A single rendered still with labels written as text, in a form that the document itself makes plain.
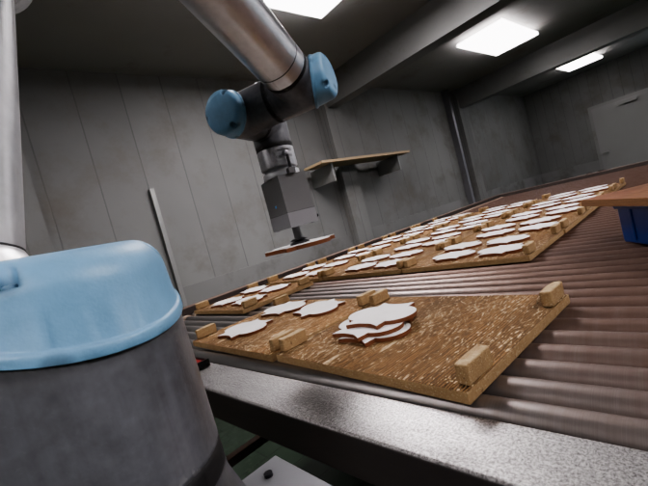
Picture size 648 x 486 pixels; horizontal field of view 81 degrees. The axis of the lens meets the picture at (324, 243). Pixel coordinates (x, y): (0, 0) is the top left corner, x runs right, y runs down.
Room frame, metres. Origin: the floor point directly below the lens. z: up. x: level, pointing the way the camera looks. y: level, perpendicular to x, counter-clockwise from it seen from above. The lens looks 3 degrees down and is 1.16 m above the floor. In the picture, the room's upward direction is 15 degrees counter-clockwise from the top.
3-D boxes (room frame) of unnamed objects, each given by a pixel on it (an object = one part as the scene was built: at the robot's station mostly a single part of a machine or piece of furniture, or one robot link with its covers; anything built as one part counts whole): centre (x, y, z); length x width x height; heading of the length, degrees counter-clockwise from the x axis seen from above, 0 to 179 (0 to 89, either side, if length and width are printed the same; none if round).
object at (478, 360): (0.44, -0.14, 0.95); 0.06 x 0.02 x 0.03; 129
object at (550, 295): (0.61, -0.34, 0.95); 0.06 x 0.02 x 0.03; 129
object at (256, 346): (1.00, 0.16, 0.93); 0.41 x 0.35 x 0.02; 41
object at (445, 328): (0.68, -0.12, 0.93); 0.41 x 0.35 x 0.02; 39
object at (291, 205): (0.78, 0.04, 1.23); 0.10 x 0.09 x 0.16; 122
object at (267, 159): (0.77, 0.05, 1.30); 0.08 x 0.08 x 0.05
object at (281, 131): (0.77, 0.05, 1.38); 0.09 x 0.08 x 0.11; 156
